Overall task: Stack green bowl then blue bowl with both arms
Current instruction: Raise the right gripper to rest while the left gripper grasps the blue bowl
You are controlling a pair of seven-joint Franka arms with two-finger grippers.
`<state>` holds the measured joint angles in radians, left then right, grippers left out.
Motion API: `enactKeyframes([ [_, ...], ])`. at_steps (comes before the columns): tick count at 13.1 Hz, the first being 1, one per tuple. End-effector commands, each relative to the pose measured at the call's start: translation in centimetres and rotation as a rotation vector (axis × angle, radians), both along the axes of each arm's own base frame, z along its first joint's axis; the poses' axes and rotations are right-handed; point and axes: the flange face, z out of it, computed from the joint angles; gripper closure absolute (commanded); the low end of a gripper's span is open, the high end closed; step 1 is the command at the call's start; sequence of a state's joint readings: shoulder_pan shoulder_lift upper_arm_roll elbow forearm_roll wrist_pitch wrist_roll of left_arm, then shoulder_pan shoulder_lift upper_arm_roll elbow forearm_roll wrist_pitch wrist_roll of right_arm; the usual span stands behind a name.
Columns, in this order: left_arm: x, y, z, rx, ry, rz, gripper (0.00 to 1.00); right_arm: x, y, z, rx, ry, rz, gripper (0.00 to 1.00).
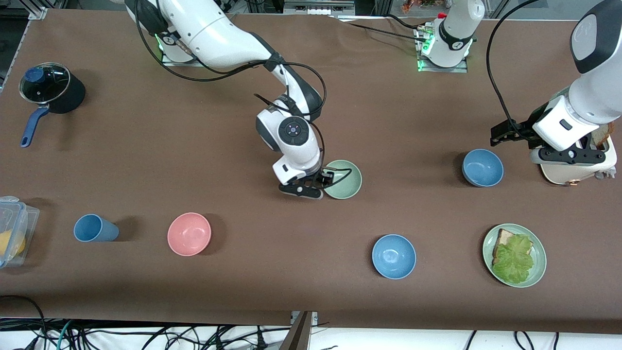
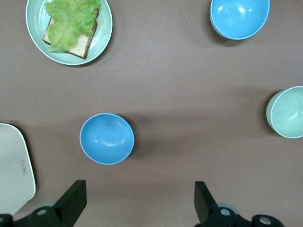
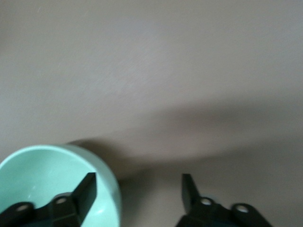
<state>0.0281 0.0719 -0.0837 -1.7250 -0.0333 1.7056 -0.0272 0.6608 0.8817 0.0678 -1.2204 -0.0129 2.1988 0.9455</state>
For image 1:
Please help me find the brown table cover sheet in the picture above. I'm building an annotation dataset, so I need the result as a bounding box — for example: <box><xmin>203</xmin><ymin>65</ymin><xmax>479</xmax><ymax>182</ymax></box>
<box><xmin>0</xmin><ymin>9</ymin><xmax>622</xmax><ymax>336</ymax></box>

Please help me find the clear plastic container blue rim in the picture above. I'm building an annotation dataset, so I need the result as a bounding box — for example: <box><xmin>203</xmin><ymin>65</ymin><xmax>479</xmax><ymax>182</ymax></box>
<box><xmin>0</xmin><ymin>196</ymin><xmax>40</xmax><ymax>269</ymax></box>

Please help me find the blue bowl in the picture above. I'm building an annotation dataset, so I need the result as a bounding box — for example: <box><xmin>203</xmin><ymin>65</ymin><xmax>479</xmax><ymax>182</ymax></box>
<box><xmin>462</xmin><ymin>149</ymin><xmax>504</xmax><ymax>188</ymax></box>
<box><xmin>372</xmin><ymin>234</ymin><xmax>417</xmax><ymax>280</ymax></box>

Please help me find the yellow fruit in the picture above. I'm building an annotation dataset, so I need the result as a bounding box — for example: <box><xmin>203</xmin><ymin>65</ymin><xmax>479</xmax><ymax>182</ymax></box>
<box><xmin>0</xmin><ymin>229</ymin><xmax>26</xmax><ymax>258</ymax></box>

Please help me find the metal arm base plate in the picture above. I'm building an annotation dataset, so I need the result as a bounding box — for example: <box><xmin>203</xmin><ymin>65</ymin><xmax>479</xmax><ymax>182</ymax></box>
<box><xmin>160</xmin><ymin>33</ymin><xmax>213</xmax><ymax>67</ymax></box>
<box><xmin>417</xmin><ymin>27</ymin><xmax>469</xmax><ymax>73</ymax></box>

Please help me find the grey electronics box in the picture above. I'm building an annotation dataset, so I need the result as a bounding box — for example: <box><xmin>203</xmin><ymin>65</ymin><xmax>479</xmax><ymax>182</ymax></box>
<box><xmin>283</xmin><ymin>0</ymin><xmax>356</xmax><ymax>17</ymax></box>

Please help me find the black pot blue handle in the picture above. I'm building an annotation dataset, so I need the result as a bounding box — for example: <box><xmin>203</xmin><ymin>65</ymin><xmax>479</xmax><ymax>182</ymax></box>
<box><xmin>19</xmin><ymin>66</ymin><xmax>86</xmax><ymax>148</ymax></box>

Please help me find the green lettuce leaf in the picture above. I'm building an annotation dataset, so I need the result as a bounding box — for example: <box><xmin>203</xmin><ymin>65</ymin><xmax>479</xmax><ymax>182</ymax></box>
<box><xmin>492</xmin><ymin>234</ymin><xmax>535</xmax><ymax>285</ymax></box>

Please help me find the brown crust bread slice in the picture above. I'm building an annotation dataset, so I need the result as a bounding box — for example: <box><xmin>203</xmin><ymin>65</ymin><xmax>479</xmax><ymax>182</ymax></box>
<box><xmin>592</xmin><ymin>122</ymin><xmax>614</xmax><ymax>148</ymax></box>

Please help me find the teal floor cable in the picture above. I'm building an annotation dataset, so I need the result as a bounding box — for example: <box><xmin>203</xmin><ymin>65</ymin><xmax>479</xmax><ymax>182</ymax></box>
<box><xmin>56</xmin><ymin>319</ymin><xmax>74</xmax><ymax>350</ymax></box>

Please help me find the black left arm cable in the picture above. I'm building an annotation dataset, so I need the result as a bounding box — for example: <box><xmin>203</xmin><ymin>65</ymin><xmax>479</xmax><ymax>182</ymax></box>
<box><xmin>487</xmin><ymin>0</ymin><xmax>535</xmax><ymax>136</ymax></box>

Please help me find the green plate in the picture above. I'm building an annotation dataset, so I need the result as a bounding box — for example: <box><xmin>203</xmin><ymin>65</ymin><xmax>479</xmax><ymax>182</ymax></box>
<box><xmin>482</xmin><ymin>224</ymin><xmax>547</xmax><ymax>288</ymax></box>

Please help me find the glass lid blue knob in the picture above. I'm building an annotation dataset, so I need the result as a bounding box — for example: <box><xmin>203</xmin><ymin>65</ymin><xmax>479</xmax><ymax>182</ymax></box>
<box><xmin>18</xmin><ymin>62</ymin><xmax>71</xmax><ymax>104</ymax></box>

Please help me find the green bowl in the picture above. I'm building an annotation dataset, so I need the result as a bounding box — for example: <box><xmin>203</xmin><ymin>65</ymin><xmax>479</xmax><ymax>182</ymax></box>
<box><xmin>323</xmin><ymin>160</ymin><xmax>363</xmax><ymax>200</ymax></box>

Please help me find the white toaster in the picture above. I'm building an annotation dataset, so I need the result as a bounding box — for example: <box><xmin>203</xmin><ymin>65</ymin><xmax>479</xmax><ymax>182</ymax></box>
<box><xmin>539</xmin><ymin>122</ymin><xmax>618</xmax><ymax>186</ymax></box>

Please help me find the pink bowl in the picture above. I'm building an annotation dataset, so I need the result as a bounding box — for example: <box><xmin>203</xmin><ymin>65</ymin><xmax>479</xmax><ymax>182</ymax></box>
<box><xmin>167</xmin><ymin>212</ymin><xmax>212</xmax><ymax>257</ymax></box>

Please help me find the aluminium frame post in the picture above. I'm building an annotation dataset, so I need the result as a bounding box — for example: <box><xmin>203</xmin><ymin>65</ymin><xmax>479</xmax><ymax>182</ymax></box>
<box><xmin>279</xmin><ymin>311</ymin><xmax>319</xmax><ymax>350</ymax></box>

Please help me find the blue cup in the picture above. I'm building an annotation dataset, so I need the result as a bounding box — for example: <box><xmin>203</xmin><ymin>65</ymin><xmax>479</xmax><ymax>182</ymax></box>
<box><xmin>73</xmin><ymin>214</ymin><xmax>120</xmax><ymax>243</ymax></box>

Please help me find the black table cable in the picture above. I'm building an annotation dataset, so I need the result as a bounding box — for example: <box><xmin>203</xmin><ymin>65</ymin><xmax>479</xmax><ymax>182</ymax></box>
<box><xmin>335</xmin><ymin>14</ymin><xmax>433</xmax><ymax>42</ymax></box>

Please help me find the white bread slice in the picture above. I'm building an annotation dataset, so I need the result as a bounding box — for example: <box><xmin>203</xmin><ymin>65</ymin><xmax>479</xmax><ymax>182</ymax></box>
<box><xmin>492</xmin><ymin>228</ymin><xmax>534</xmax><ymax>265</ymax></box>

